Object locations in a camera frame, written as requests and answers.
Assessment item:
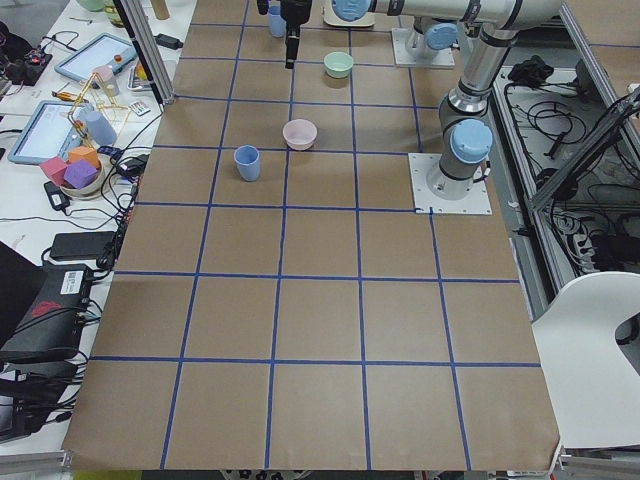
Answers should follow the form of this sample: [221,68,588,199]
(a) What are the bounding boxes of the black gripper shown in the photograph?
[280,0,311,69]

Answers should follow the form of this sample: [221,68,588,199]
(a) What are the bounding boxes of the blue cup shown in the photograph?
[234,145,261,182]
[267,5,286,38]

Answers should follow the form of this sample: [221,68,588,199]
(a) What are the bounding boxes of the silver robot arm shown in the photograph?
[404,16,459,66]
[332,1,562,200]

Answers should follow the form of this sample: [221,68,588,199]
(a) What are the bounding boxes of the green bowl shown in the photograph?
[323,51,354,79]

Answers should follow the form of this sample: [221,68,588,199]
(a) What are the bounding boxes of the pink bowl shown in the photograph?
[282,119,318,151]

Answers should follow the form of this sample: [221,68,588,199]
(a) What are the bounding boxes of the black power adapter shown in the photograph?
[154,34,183,50]

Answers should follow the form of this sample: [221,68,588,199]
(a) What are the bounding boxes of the cardboard tube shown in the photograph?
[151,0,170,21]

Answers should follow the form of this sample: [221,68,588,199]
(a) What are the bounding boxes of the teach pendant tablet far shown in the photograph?
[54,33,137,81]

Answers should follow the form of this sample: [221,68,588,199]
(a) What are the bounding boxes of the teach pendant tablet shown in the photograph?
[8,100,82,165]
[54,33,137,81]

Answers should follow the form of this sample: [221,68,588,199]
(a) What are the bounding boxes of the pink cup on table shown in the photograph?
[93,65,120,97]

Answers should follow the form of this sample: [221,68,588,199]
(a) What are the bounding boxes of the bowl of foam blocks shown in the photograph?
[40,146,106,200]

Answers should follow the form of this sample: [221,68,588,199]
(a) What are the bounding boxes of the teach pendant tablet near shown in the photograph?
[8,100,82,165]

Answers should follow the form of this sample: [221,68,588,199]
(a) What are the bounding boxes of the white chair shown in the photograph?
[532,272,639,449]

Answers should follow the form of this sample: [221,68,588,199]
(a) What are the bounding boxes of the aluminium frame post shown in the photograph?
[114,0,175,106]

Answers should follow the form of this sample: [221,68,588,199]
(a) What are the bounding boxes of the gold wire rack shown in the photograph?
[67,73,131,146]

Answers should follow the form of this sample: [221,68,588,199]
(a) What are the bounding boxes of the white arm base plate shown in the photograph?
[408,153,492,215]

